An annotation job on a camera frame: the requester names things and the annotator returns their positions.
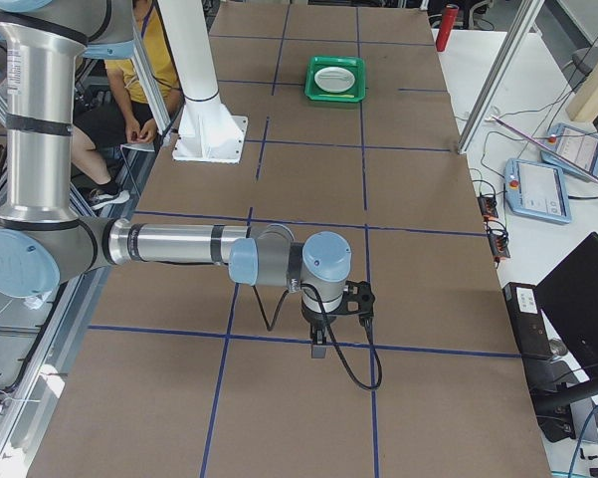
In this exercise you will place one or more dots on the white round plate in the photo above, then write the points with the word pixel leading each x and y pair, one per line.
pixel 334 86

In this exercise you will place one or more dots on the aluminium frame post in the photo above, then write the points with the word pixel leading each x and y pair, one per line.
pixel 519 28

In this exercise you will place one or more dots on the far blue teach pendant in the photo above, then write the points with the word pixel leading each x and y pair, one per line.
pixel 574 144

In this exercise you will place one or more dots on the black desktop box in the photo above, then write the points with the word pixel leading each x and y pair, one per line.
pixel 527 321

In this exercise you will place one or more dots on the near blue teach pendant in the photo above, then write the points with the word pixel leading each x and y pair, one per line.
pixel 537 190

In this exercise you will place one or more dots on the wooden beam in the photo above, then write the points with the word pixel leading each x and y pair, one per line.
pixel 584 106

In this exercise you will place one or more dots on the black computer monitor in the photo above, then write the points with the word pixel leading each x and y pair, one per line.
pixel 568 296

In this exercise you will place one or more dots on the seated person yellow shirt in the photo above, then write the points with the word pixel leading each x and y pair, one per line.
pixel 128 119

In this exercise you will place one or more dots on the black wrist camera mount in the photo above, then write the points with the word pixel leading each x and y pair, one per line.
pixel 358 300

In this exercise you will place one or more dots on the red cylinder bottle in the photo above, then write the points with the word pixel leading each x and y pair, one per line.
pixel 448 19

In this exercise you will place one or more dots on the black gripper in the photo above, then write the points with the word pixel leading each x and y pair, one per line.
pixel 314 319

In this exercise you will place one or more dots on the green plastic tray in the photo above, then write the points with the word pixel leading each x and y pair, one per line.
pixel 354 64

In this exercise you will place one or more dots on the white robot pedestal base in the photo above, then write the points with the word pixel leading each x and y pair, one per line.
pixel 207 131

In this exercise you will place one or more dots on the blue teach pendant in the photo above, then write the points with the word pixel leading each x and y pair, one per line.
pixel 574 144
pixel 537 190

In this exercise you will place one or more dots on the orange black adapter board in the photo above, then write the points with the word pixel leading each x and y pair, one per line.
pixel 488 206

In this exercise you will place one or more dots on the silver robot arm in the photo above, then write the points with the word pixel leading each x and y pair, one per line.
pixel 44 243

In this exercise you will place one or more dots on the yellow plastic spoon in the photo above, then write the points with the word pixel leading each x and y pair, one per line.
pixel 338 96

